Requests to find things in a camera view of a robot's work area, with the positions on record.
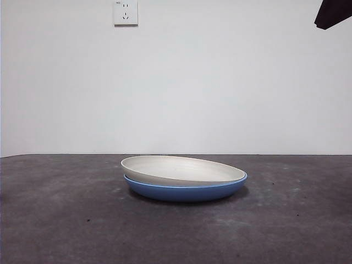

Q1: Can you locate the white wall socket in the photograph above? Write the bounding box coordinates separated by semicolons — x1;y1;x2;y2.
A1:
114;0;139;28

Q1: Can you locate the white round plate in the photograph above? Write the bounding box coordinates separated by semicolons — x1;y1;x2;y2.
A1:
120;155;246;186

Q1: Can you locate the blue round plate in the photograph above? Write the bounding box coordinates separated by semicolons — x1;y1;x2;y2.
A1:
123;172;249;204

